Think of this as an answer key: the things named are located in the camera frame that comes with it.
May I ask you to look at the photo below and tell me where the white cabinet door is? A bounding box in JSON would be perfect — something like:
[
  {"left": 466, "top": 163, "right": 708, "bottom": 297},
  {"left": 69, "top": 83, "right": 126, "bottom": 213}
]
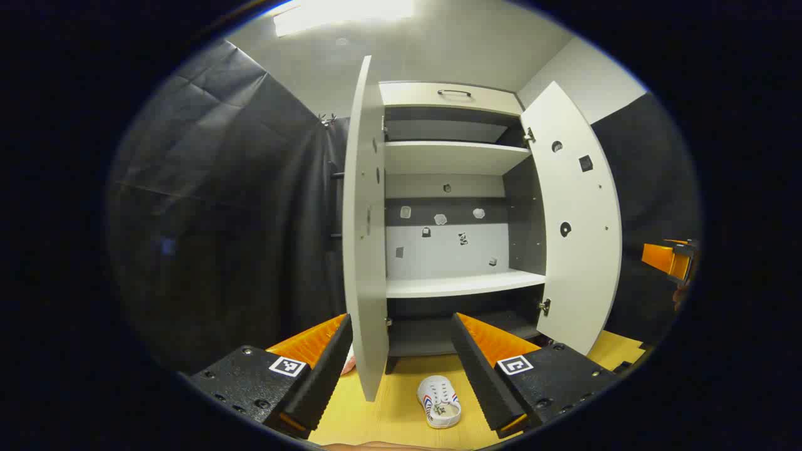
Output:
[
  {"left": 341, "top": 55, "right": 390, "bottom": 402},
  {"left": 520, "top": 80, "right": 622, "bottom": 356}
]

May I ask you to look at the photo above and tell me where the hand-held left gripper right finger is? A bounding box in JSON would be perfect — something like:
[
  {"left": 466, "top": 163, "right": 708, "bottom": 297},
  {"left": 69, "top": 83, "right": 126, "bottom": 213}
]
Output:
[{"left": 451, "top": 312, "right": 622, "bottom": 440}]

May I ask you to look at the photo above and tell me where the grey white shoe cabinet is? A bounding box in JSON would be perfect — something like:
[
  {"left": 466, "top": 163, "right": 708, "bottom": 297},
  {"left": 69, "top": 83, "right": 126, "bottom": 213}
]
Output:
[{"left": 379, "top": 80, "right": 549, "bottom": 375}]

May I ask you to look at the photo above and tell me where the ceiling light panel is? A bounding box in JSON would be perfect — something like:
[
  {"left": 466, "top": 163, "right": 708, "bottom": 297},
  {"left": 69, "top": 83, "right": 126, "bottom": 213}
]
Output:
[{"left": 274, "top": 0, "right": 414, "bottom": 37}]

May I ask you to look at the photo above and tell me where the yellow wood-grain floor mat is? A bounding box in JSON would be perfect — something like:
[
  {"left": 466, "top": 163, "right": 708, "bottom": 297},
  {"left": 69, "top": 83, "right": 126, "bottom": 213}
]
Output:
[{"left": 307, "top": 330, "right": 647, "bottom": 449}]

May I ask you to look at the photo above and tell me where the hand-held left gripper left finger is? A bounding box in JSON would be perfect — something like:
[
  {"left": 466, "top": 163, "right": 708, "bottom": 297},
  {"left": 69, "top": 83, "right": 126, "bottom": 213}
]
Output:
[{"left": 187, "top": 313, "right": 354, "bottom": 440}]

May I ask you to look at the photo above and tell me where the white cabinet shelf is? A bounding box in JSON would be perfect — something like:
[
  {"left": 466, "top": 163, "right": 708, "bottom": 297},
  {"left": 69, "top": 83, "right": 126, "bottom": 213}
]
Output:
[
  {"left": 384, "top": 140, "right": 532, "bottom": 176},
  {"left": 385, "top": 268, "right": 547, "bottom": 299}
]

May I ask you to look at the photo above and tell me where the white cabinet drawer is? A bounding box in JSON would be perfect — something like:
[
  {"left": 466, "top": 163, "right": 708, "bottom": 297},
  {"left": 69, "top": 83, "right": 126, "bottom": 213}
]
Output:
[{"left": 379, "top": 81, "right": 524, "bottom": 117}]

